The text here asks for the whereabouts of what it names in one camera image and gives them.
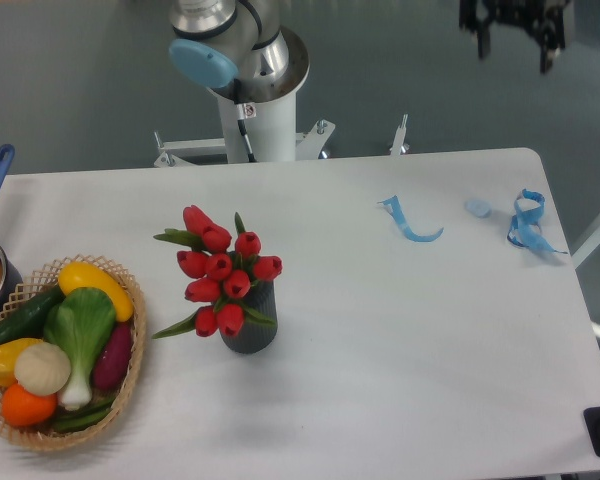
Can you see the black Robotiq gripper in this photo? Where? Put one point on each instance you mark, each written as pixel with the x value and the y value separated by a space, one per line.
pixel 551 21

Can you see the small blue cap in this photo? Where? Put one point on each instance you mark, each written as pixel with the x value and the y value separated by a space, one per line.
pixel 478 208

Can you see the orange fruit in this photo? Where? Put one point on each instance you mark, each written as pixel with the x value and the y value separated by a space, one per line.
pixel 20 408

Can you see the yellow bell pepper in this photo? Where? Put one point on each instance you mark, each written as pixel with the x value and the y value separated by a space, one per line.
pixel 9 353

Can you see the curved blue ribbon strip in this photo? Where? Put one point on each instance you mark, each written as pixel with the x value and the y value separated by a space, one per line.
pixel 393 207

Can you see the purple sweet potato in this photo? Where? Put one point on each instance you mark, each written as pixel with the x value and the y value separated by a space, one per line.
pixel 111 366

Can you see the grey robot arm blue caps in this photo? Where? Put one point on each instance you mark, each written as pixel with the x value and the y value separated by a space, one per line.
pixel 242 52

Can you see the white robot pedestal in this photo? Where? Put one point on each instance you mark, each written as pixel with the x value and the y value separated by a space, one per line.
pixel 252 132

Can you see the green bean pods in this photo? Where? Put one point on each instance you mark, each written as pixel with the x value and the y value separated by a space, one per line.
pixel 83 418

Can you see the dark grey ribbed vase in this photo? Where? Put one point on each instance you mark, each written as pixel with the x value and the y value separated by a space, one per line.
pixel 250 324

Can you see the green bok choy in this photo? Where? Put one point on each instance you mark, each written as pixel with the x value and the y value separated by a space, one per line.
pixel 80 326

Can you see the red tulip bouquet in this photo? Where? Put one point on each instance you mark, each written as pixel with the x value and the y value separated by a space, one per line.
pixel 222 268

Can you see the woven wicker basket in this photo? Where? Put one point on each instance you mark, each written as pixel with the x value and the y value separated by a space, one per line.
pixel 42 438

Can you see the cream white garlic bulb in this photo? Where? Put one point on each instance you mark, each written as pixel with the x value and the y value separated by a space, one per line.
pixel 42 369

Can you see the blue tangled ribbon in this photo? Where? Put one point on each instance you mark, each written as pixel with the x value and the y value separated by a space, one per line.
pixel 525 230

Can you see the dark green cucumber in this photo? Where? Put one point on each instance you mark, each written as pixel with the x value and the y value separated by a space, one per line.
pixel 27 321

